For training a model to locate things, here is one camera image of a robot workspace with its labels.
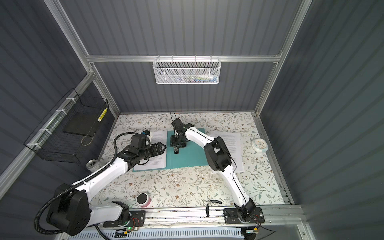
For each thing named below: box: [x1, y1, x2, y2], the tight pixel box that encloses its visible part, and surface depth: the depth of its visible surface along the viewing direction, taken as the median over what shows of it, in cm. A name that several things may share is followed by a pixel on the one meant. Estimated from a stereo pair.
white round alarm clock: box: [251, 138, 269, 153], surface depth 100 cm
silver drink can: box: [86, 159, 101, 174], surface depth 80 cm
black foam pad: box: [63, 112, 101, 137], surface depth 78 cm
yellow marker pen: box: [97, 107, 108, 122], surface depth 83 cm
